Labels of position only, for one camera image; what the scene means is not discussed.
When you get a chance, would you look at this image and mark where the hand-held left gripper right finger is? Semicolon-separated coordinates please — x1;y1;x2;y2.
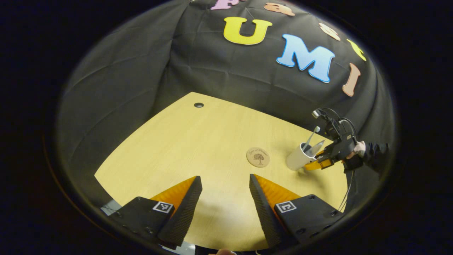
249;174;344;248

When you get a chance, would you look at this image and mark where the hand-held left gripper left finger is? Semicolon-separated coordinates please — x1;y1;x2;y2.
110;176;203;247

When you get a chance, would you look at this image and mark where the white toothpaste tube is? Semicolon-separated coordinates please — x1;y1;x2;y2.
307;140;326;158

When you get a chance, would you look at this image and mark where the white toothbrush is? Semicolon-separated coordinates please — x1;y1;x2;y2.
303;126;321;149

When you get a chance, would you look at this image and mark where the white cup with wooden handle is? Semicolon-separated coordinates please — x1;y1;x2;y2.
286;142;321;171

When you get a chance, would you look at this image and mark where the round wooden coaster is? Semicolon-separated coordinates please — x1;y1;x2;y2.
246;147;270;168

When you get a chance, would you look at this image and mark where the light wooden desktop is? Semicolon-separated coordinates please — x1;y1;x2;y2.
94;92;348;252

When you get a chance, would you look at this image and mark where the black backdrop cloth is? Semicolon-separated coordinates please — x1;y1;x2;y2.
57;0;395;213

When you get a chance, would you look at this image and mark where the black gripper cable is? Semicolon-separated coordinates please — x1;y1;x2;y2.
338;169;355;213

